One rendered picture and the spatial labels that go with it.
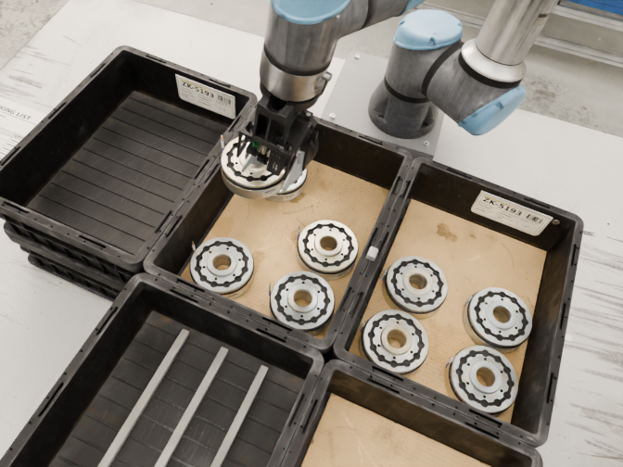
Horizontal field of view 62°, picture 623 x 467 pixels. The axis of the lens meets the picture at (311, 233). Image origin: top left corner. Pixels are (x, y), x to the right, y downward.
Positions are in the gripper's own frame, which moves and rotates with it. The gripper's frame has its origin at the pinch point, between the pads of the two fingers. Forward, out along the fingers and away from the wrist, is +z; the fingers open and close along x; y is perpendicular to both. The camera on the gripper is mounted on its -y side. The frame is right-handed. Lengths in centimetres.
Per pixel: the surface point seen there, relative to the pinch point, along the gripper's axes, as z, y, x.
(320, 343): 4.7, 19.5, 17.1
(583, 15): 64, -192, 67
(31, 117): 38, -10, -61
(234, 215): 17.8, 0.5, -5.4
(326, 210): 16.0, -8.0, 9.0
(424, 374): 12.6, 13.5, 34.2
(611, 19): 61, -193, 78
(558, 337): 0.9, 4.0, 47.5
